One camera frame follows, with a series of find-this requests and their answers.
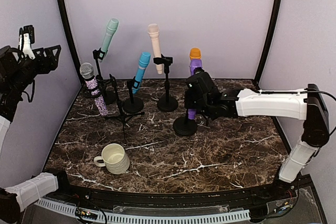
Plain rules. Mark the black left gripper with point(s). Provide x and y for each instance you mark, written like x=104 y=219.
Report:
x=46 y=67

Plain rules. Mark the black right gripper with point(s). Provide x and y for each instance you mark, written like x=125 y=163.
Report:
x=188 y=102

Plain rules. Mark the black stand of purple microphone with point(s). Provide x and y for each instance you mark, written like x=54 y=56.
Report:
x=183 y=126

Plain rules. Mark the orange microphone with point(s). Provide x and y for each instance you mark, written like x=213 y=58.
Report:
x=195 y=53

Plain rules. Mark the beige pink microphone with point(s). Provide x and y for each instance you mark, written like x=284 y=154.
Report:
x=154 y=33

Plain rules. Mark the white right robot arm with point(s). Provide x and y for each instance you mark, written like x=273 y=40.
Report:
x=305 y=104

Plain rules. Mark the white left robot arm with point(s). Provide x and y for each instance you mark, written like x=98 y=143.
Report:
x=17 y=73

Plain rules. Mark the glitter purple silver microphone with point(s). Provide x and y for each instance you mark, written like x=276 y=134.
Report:
x=87 y=72

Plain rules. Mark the blue microphone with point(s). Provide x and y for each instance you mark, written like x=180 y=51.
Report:
x=143 y=63

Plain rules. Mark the black stand of blue microphone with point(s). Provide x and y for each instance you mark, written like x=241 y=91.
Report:
x=132 y=104

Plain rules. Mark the black stand of green microphone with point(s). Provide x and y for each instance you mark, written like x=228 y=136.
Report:
x=108 y=95

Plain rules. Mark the mint green microphone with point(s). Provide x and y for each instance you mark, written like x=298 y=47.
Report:
x=111 y=29

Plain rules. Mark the black tripod microphone stand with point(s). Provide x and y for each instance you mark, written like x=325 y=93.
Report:
x=123 y=116

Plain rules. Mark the cream ceramic mug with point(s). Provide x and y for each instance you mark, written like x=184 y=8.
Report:
x=114 y=158

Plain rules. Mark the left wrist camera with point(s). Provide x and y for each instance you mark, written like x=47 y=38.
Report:
x=26 y=39

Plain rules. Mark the left black frame post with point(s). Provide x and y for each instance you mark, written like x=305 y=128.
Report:
x=69 y=38

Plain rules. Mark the black frame post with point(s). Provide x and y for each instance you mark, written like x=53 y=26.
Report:
x=268 y=41
x=69 y=38

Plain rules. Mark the black front table rail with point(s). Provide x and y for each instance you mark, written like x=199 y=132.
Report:
x=254 y=197

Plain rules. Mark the right black frame post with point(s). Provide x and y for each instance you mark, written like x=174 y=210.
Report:
x=268 y=41

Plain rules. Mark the white slotted cable duct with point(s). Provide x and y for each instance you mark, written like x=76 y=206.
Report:
x=97 y=216

